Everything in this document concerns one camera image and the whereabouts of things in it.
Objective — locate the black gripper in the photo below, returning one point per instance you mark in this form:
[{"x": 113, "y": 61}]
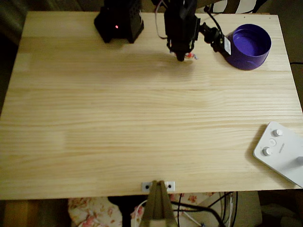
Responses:
[{"x": 180, "y": 45}]

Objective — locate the candy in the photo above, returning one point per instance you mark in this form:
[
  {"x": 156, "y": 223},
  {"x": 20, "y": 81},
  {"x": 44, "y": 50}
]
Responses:
[{"x": 190, "y": 56}]

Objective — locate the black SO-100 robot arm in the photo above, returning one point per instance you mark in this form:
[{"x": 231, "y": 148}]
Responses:
[{"x": 118, "y": 28}]

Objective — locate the purple plastic bowl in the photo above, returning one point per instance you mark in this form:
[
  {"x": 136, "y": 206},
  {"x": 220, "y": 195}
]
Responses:
[{"x": 251, "y": 42}]

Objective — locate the black white striped cushion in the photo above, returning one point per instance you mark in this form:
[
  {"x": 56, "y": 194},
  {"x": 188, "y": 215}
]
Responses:
[{"x": 236, "y": 5}]

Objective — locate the white lamp base with knobs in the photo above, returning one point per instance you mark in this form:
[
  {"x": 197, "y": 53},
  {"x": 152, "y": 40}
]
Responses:
[{"x": 279, "y": 153}]

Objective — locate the grey curtain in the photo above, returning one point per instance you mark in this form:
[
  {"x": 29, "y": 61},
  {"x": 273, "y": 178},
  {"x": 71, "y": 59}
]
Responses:
[{"x": 9, "y": 21}]

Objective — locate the floral patterned cloth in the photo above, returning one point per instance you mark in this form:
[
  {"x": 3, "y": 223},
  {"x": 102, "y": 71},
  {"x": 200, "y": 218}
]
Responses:
[{"x": 90, "y": 212}]

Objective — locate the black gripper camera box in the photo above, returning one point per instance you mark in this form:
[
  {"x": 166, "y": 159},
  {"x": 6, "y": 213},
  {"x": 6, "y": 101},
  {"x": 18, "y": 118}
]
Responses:
[{"x": 221, "y": 43}]

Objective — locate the silver angle bracket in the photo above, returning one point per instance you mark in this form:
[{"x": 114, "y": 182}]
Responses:
[
  {"x": 170, "y": 186},
  {"x": 146, "y": 186}
]

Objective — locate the aluminium extrusion camera post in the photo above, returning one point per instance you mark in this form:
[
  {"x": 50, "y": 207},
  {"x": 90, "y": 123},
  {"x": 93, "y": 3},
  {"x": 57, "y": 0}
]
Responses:
[{"x": 157, "y": 208}]

